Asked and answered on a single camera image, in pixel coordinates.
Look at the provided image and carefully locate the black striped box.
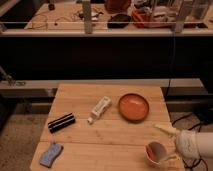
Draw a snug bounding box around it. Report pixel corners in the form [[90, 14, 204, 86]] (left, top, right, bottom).
[[48, 113, 75, 133]]

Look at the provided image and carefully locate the black object on bench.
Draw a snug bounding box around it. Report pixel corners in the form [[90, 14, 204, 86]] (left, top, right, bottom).
[[107, 14, 131, 29]]

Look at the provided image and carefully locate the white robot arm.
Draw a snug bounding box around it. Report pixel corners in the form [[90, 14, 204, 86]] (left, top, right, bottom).
[[155, 124, 213, 162]]

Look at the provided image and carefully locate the red container on bench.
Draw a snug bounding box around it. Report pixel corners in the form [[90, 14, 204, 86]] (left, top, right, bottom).
[[131, 10, 157, 28]]

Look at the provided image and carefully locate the white tube bottle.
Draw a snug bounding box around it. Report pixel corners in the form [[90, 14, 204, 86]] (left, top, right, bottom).
[[87, 96, 111, 124]]

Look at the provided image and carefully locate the orange pepper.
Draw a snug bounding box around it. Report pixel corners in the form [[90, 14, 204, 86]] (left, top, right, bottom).
[[146, 146, 156, 161]]

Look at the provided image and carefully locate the orange ceramic bowl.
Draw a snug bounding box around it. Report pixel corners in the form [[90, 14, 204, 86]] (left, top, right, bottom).
[[118, 93, 149, 122]]

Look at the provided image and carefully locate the metal bench post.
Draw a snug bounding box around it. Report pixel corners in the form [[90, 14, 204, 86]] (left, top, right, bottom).
[[82, 0, 93, 34]]

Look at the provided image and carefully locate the black floor cable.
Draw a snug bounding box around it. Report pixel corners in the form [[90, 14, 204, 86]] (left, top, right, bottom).
[[171, 111, 213, 171]]

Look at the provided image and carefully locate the blue sponge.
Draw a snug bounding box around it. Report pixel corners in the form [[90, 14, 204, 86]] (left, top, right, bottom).
[[39, 142, 63, 168]]

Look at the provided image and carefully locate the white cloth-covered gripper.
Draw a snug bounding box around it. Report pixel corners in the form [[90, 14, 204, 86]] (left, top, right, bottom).
[[155, 124, 199, 163]]

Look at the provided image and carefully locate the grey ceramic cup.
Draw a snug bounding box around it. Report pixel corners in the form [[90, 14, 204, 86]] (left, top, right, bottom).
[[145, 141, 167, 167]]

